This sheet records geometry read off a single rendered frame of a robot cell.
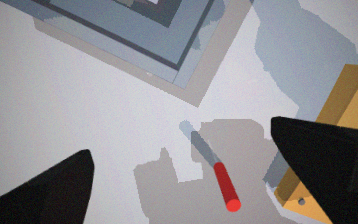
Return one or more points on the red peg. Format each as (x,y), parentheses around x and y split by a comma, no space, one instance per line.
(228,191)

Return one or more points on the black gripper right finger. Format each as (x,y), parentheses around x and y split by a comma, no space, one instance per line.
(325,158)

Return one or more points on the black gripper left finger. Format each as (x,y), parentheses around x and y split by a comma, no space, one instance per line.
(59,195)

